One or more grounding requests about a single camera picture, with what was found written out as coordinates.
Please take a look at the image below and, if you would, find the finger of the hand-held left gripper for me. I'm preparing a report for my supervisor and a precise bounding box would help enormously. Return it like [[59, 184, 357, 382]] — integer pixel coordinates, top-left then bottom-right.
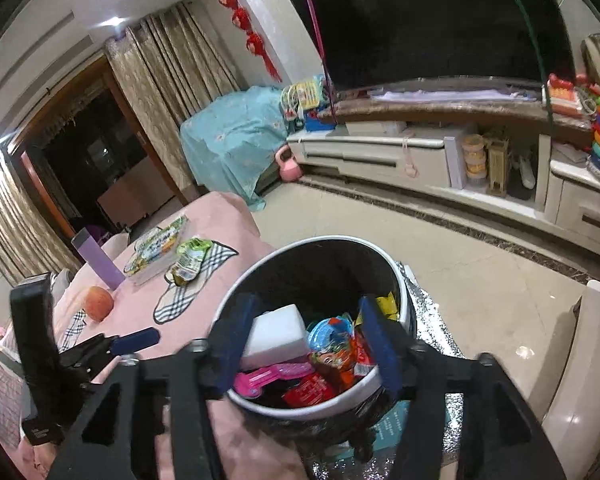
[[105, 327, 161, 357], [59, 334, 117, 377]]

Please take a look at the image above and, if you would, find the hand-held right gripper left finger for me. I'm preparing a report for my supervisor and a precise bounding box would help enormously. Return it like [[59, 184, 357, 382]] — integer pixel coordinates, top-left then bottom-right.
[[45, 292, 263, 480]]

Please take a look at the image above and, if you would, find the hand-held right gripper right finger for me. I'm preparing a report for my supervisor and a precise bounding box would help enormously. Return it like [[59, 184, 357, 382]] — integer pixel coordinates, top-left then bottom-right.
[[357, 296, 566, 480]]

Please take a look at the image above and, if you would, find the yellow snack packet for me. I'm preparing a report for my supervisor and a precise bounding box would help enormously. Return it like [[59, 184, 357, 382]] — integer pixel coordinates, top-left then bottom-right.
[[377, 294, 399, 322]]

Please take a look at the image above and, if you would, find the white red milk carton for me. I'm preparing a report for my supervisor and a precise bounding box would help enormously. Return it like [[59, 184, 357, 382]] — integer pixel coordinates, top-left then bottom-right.
[[240, 305, 307, 372]]

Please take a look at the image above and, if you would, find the orange blue snack packet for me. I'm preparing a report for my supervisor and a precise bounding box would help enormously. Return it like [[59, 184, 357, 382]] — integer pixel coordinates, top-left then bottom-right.
[[306, 312, 362, 387]]

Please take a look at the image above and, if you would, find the pink plastic scoop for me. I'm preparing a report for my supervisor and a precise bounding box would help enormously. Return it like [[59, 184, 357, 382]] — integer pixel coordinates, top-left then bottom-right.
[[232, 362, 314, 399]]

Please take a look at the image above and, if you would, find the red snack packet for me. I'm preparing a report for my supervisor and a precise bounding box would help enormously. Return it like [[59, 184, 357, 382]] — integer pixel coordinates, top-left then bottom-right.
[[281, 372, 349, 409]]

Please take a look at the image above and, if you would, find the white round bin black bag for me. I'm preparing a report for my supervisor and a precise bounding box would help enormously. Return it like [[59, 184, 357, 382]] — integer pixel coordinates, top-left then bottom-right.
[[211, 235, 415, 452]]

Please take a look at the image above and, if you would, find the peach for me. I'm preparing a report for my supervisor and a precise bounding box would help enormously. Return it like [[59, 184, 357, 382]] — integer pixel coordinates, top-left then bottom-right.
[[82, 286, 115, 322]]

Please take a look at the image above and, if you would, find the pink striped pillow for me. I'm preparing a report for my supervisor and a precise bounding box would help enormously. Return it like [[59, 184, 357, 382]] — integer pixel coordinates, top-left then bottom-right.
[[0, 360, 27, 452]]

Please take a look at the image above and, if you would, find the silver foil mat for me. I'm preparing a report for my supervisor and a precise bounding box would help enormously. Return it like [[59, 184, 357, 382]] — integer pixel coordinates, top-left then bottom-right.
[[310, 260, 462, 480]]

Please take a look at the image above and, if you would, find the teal box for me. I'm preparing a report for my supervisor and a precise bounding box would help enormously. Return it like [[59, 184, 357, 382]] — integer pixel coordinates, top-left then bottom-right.
[[370, 400, 452, 462]]

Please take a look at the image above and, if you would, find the purple bottle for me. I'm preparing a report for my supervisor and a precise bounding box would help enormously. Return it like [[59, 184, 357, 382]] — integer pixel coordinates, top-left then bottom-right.
[[71, 227, 127, 292]]

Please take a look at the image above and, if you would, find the green picture book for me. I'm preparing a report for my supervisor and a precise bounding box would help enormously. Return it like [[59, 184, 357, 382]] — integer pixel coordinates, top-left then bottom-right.
[[124, 215, 191, 287]]

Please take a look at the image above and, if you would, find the green snack packet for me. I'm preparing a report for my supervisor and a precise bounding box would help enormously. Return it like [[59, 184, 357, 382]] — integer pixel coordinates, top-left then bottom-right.
[[170, 237, 214, 287]]

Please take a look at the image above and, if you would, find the beige patterned curtain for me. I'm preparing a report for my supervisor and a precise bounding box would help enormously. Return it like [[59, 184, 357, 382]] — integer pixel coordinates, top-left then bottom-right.
[[0, 150, 83, 287], [105, 2, 242, 202]]

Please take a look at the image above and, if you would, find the pink cabinet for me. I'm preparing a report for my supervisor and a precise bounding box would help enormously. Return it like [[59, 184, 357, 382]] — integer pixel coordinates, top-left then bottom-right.
[[97, 155, 177, 234]]

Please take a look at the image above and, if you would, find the pink kettlebell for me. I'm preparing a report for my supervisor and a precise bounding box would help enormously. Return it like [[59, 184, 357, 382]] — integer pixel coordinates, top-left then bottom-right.
[[276, 144, 305, 182]]

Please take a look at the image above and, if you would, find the white television cabinet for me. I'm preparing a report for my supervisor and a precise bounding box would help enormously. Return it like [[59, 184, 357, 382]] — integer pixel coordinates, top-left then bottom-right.
[[286, 94, 600, 247]]

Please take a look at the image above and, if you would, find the white board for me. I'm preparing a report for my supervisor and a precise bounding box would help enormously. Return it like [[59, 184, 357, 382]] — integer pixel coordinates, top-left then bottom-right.
[[444, 135, 469, 190]]

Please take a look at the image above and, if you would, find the wooden glass sliding door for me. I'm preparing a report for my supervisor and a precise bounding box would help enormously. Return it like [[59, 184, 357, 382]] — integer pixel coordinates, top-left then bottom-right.
[[10, 55, 202, 242]]

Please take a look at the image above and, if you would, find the cream chair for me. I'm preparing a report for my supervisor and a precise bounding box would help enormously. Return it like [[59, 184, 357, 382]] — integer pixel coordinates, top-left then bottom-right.
[[540, 280, 600, 461]]

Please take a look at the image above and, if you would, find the teal cloth cover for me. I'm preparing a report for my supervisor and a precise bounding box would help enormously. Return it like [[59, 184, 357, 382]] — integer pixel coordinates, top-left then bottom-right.
[[180, 85, 291, 212]]

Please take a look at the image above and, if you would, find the white round toy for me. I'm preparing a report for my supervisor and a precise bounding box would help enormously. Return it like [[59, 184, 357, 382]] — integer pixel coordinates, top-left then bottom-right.
[[280, 85, 301, 122]]

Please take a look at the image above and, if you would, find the yellow green toy phone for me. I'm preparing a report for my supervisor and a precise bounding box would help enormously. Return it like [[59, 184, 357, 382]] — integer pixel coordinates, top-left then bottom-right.
[[295, 76, 327, 109]]

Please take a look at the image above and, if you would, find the white cloth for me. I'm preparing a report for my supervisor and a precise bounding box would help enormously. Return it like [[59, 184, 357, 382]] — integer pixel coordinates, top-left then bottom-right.
[[370, 87, 539, 104]]

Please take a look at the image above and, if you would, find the red toy phone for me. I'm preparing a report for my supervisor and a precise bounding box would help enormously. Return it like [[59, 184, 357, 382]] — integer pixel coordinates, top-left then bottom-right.
[[545, 74, 587, 119]]

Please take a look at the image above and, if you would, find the black television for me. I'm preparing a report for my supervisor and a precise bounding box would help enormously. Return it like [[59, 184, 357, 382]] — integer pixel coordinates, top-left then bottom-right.
[[286, 0, 578, 92]]

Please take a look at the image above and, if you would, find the pink safety strap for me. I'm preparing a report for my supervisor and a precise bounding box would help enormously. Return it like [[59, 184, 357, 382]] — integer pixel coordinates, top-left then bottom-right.
[[401, 132, 419, 177]]

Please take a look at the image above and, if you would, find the red hanging ornament string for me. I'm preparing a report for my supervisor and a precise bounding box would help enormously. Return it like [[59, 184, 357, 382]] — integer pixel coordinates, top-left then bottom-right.
[[209, 0, 282, 82]]

